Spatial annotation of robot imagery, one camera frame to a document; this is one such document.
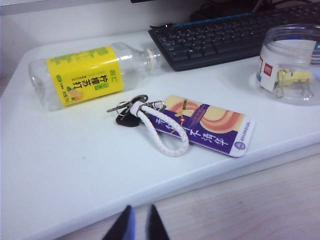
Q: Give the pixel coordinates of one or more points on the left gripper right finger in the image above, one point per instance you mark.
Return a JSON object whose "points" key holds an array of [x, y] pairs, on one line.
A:
{"points": [[156, 227]]}

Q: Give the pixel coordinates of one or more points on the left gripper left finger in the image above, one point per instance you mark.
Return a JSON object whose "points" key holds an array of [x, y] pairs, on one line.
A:
{"points": [[125, 227]]}

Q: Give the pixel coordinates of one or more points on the white raised desk board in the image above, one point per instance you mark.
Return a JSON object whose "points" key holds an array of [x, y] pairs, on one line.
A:
{"points": [[75, 162]]}

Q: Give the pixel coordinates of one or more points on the black key fob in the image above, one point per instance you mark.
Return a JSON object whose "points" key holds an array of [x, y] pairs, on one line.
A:
{"points": [[127, 121]]}

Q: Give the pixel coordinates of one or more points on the purple orange card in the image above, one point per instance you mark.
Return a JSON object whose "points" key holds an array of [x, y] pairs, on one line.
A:
{"points": [[212, 130]]}

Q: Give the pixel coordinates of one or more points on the silver keys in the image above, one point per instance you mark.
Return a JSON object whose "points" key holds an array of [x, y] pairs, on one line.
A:
{"points": [[120, 107]]}

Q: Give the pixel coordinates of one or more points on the plastic bottle yellow label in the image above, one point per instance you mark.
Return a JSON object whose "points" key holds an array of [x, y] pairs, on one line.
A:
{"points": [[82, 75]]}

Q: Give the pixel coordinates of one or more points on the clear plastic jar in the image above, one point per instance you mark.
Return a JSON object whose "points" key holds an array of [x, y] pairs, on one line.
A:
{"points": [[268, 75]]}

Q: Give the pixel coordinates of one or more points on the black keyboard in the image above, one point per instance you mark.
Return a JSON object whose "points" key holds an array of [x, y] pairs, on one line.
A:
{"points": [[212, 42]]}

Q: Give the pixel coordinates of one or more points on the grey aluminium partition frame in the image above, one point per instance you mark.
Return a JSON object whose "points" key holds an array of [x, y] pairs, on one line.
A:
{"points": [[50, 6]]}

